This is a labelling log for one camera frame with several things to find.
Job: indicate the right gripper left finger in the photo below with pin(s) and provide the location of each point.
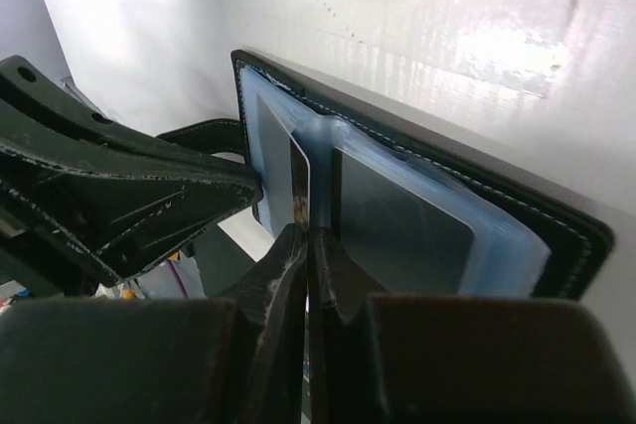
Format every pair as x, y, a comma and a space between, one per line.
233, 358

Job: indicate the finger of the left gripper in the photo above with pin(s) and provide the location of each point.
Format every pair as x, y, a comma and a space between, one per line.
87, 201

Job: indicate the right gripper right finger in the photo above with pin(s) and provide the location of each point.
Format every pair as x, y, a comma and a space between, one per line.
377, 357

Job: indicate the black leather card holder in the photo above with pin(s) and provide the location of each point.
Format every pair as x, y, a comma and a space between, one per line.
527, 244

